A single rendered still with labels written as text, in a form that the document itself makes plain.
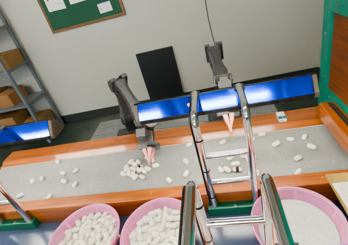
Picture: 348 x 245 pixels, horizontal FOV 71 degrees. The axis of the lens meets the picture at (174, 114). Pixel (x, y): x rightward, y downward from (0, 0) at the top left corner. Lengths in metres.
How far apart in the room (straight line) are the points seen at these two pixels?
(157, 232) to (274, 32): 2.59
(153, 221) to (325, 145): 0.75
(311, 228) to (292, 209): 0.08
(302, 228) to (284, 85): 0.45
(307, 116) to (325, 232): 0.57
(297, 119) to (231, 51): 1.89
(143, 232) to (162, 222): 0.08
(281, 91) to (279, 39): 2.28
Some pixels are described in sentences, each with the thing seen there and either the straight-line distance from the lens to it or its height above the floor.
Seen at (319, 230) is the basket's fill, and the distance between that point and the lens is 0.93.
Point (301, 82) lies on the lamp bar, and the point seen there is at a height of 1.09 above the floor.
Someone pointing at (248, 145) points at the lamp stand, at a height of 0.99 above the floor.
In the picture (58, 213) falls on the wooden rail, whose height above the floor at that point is 0.73.
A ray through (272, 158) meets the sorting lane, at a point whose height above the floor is 0.74.
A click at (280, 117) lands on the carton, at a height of 0.79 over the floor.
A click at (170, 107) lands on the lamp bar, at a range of 0.87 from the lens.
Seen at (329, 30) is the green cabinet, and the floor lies 1.13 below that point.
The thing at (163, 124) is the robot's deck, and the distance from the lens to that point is 1.59.
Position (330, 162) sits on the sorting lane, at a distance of 1.11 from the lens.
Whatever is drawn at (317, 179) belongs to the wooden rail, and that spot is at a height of 0.76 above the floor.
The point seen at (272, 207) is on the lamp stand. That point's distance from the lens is 0.47.
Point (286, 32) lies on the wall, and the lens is 3.13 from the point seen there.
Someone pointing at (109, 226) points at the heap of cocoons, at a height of 0.73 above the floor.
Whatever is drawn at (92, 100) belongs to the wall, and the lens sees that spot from 3.52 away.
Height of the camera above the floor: 1.49
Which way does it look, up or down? 30 degrees down
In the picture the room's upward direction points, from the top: 16 degrees counter-clockwise
